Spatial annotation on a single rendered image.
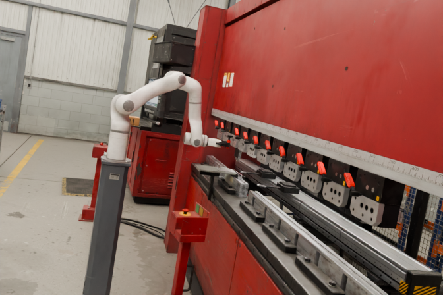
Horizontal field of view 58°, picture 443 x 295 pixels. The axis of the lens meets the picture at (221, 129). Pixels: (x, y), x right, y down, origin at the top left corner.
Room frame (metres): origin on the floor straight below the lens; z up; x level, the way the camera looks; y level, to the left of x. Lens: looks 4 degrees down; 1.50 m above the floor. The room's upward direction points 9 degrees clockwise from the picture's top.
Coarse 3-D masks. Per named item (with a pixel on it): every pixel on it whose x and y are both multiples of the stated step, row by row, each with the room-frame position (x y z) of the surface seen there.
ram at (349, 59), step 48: (288, 0) 2.31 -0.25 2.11; (336, 0) 1.78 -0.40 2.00; (384, 0) 1.44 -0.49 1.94; (432, 0) 1.21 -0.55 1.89; (240, 48) 3.10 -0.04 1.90; (288, 48) 2.20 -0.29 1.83; (336, 48) 1.70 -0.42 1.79; (384, 48) 1.39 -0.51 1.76; (432, 48) 1.18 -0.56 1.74; (240, 96) 2.90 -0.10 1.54; (288, 96) 2.09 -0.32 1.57; (336, 96) 1.63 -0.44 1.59; (384, 96) 1.34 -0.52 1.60; (432, 96) 1.14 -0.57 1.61; (384, 144) 1.30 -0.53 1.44; (432, 144) 1.11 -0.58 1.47; (432, 192) 1.07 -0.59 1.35
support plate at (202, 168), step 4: (200, 168) 2.75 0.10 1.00; (204, 168) 2.78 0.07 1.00; (208, 168) 2.80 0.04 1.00; (212, 168) 2.83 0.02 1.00; (216, 168) 2.86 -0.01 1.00; (220, 168) 2.88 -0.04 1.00; (224, 168) 2.91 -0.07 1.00; (228, 168) 2.94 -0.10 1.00; (212, 172) 2.73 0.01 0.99; (216, 172) 2.74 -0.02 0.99; (220, 172) 2.74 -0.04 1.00; (224, 172) 2.75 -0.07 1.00; (228, 172) 2.78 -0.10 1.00
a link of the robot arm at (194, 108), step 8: (192, 104) 2.76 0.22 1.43; (200, 104) 2.79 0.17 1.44; (192, 112) 2.76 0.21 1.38; (200, 112) 2.79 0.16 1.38; (192, 120) 2.76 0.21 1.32; (200, 120) 2.78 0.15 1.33; (192, 128) 2.72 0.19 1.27; (200, 128) 2.73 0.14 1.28; (192, 136) 2.71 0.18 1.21; (200, 136) 2.72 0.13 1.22; (192, 144) 2.72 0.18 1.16; (200, 144) 2.73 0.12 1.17
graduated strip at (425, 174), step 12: (240, 120) 2.81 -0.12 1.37; (252, 120) 2.56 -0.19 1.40; (288, 132) 2.01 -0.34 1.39; (324, 144) 1.65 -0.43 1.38; (336, 144) 1.57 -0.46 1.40; (360, 156) 1.41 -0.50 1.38; (372, 156) 1.34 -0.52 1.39; (396, 168) 1.22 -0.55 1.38; (408, 168) 1.18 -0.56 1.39; (420, 168) 1.13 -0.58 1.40; (432, 180) 1.08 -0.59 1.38
